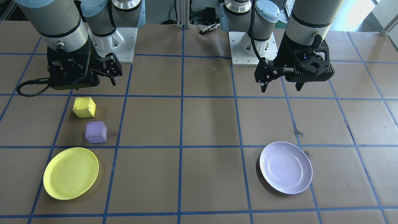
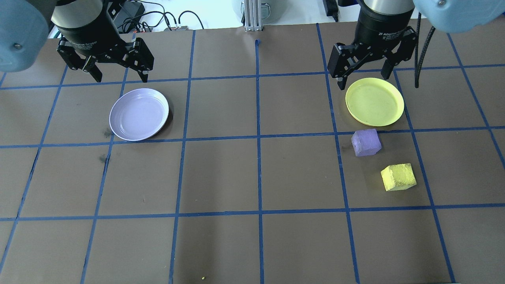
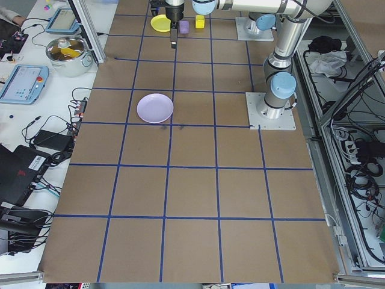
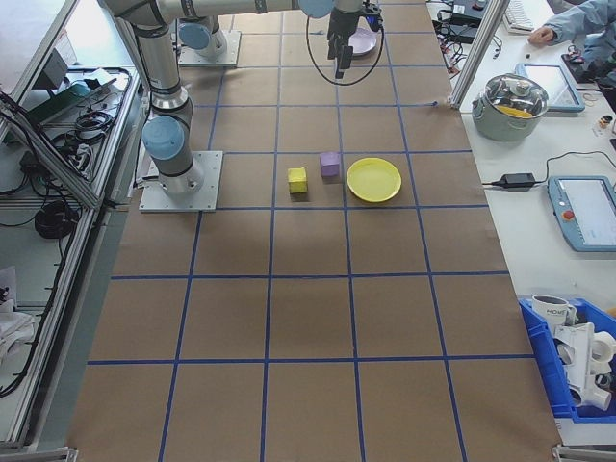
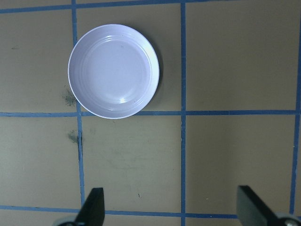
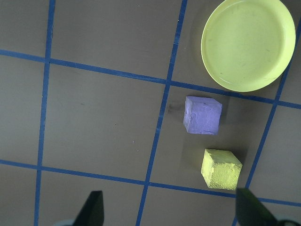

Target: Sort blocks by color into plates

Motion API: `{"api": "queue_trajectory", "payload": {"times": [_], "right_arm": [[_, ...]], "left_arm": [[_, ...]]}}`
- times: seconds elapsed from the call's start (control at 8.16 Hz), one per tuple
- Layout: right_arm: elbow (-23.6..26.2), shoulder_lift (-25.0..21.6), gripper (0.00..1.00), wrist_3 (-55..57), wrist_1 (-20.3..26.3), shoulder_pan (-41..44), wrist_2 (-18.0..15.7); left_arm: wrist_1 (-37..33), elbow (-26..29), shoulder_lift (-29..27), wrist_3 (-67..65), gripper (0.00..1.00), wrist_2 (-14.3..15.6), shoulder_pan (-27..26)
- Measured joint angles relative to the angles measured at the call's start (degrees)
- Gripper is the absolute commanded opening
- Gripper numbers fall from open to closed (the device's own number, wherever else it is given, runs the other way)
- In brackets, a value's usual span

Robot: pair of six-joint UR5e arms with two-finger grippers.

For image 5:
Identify light purple round plate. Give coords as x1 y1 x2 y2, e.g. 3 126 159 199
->
67 24 160 120

